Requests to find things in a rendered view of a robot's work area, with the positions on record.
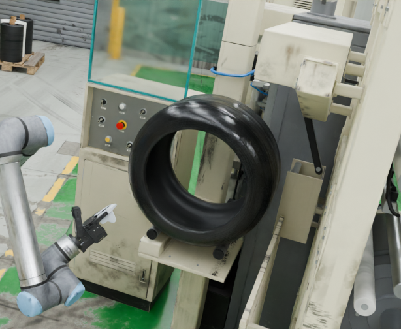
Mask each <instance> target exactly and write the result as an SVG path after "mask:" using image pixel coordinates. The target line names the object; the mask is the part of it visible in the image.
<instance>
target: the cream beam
mask: <svg viewBox="0 0 401 329"><path fill-rule="evenodd" d="M352 38H353V34H352V33H346V32H343V31H336V30H332V29H326V28H322V27H316V26H312V25H306V24H301V23H295V22H289V23H285V24H281V25H277V26H275V27H271V28H268V29H265V30H264V31H263V37H262V39H261V43H260V47H259V53H258V57H257V63H256V67H255V72H254V79H256V80H262V81H265V82H271V83H274V84H279V85H283V86H289V87H292V88H295V82H296V79H297V77H299V74H300V70H301V66H300V65H301V63H302V62H303V59H304V58H305V57H310V58H314V59H320V60H323V61H330V62H333V63H337V64H339V67H338V73H337V76H336V80H335V83H336V81H338V82H337V83H338V84H340V82H341V79H342V75H343V72H344V68H345V63H346V60H347V56H348V53H349V48H350V45H351V41H352ZM335 83H334V86H335ZM333 91H334V88H333ZM333 91H332V94H333ZM331 96H332V95H331Z"/></svg>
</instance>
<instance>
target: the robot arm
mask: <svg viewBox="0 0 401 329"><path fill-rule="evenodd" d="M54 137H55V134H54V127H53V125H52V122H51V121H50V120H49V119H48V118H47V117H46V116H38V115H35V116H26V117H9V118H6V119H4V120H3V121H1V122H0V199H1V204H2V207H3V213H4V216H5V221H6V224H7V229H8V235H9V238H10V243H11V246H12V252H13V255H14V260H15V263H16V268H17V272H18V277H19V280H20V288H21V292H20V293H19V295H18V296H17V304H18V307H19V309H20V311H21V312H22V313H23V314H24V315H26V316H28V317H34V316H36V315H40V314H41V313H43V312H45V311H47V310H49V309H51V308H53V307H55V306H58V305H60V304H62V303H64V305H65V306H71V305H72V304H74V303H75V302H76V301H77V300H78V299H79V298H80V297H81V296H82V295H83V293H84V291H85V287H84V286H83V284H82V282H81V281H80V280H79V279H78V278H77V277H76V276H75V274H74V273H73V272H72V270H71V269H70V268H69V267H68V266H67V263H68V262H70V261H71V260H72V259H73V258H74V257H75V256H77V255H78V254H79V253H80V252H79V250H81V251H82V252H83V253H84V252H86V249H87V248H88V247H89V246H91V245H92V244H93V243H99V242H100V241H101V240H102V239H103V238H105V237H106V236H107V235H108V234H107V233H106V232H105V229H104V228H103V227H102V226H101V225H100V224H99V222H100V223H101V224H104V223H106V222H107V221H109V222H111V223H115V222H116V218H115V215H114V212H113V209H114V208H115V207H116V206H117V204H111V205H109V206H107V207H105V208H103V209H102V210H100V211H98V212H97V213H95V214H94V215H92V216H91V217H90V218H88V219H87V220H86V221H84V222H83V223H82V218H81V214H82V212H81V209H80V207H78V206H73V207H72V210H71V213H72V216H73V221H74V229H75V234H76V236H75V237H74V236H73V235H72V234H71V233H70V234H69V235H68V236H67V235H66V234H65V235H63V236H62V237H61V238H60V239H58V240H57V241H56V242H55V243H53V244H52V245H51V246H50V247H49V248H47V249H46V250H44V251H43V252H42V253H40V249H39V244H38V240H37V235H36V232H35V227H34V223H33V218H32V214H31V210H30V206H29V201H28V197H27V193H26V189H25V184H24V179H23V176H22V170H21V167H22V166H23V165H24V164H25V162H26V161H27V160H28V159H29V158H30V157H31V156H33V155H34V154H36V152H37V151H38V150H39V149H40V148H42V147H45V148H46V147H48V146H50V145H52V143H53V141H54ZM80 239H81V240H80Z"/></svg>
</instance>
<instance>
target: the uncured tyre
mask: <svg viewBox="0 0 401 329"><path fill-rule="evenodd" d="M186 129H193V130H199V131H204V132H207V133H210V134H212V135H214V136H216V137H218V138H220V139H221V140H222V141H224V142H225V143H226V144H227V145H228V146H230V148H231V149H232V150H233V151H234V152H235V153H236V155H237V156H238V158H239V159H240V162H241V163H242V166H243V168H244V172H245V175H246V195H244V196H243V197H242V198H239V199H238V200H235V201H232V202H226V203H213V202H207V201H205V200H201V199H199V198H197V197H195V196H194V195H192V194H191V193H190V192H189V191H187V190H186V189H185V188H184V187H183V186H182V184H181V183H180V182H179V181H178V178H177V177H176V175H175V173H174V171H173V168H172V163H171V158H170V151H171V146H172V141H173V139H174V136H175V134H176V133H177V131H181V130H186ZM128 175H129V183H130V186H131V190H132V192H133V196H134V198H135V200H136V203H137V204H138V207H139V208H140V210H141V211H142V213H143V214H144V215H145V216H146V218H147V219H148V220H149V221H150V223H151V224H153V225H154V226H155V227H156V228H157V229H159V230H160V231H161V232H162V233H164V234H166V235H167V236H169V237H171V238H173V239H175V240H177V241H179V242H182V243H186V244H189V245H194V246H200V247H213V246H219V245H225V244H227V243H231V242H233V241H235V240H237V239H239V238H241V237H243V236H245V235H246V234H247V233H249V232H250V231H252V230H253V229H254V228H255V227H256V226H257V225H258V224H259V223H260V222H261V220H262V219H263V217H264V216H265V214H266V213H267V211H268V209H269V207H270V204H271V202H272V200H273V198H274V195H275V194H276V191H277V188H278V185H279V182H280V176H281V159H280V152H279V149H278V145H277V143H276V140H275V138H274V135H273V134H272V132H271V130H270V129H269V127H268V125H267V124H266V123H265V122H264V120H263V119H262V118H261V117H260V116H259V115H258V114H257V113H256V112H255V111H253V110H252V109H251V108H250V107H248V106H246V105H245V104H243V103H241V102H240V101H237V100H235V99H232V98H230V97H226V96H223V95H216V94H199V95H192V96H189V97H186V98H183V99H180V100H179V101H176V102H175V103H173V104H171V105H169V106H167V107H166V108H164V109H162V110H160V111H158V112H157V113H156V114H154V115H153V116H152V117H151V118H150V119H149V120H148V121H147V122H145V124H144V125H143V126H142V128H141V129H140V130H139V132H138V134H137V136H136V138H135V141H134V142H133V145H132V148H131V151H130V154H129V163H128Z"/></svg>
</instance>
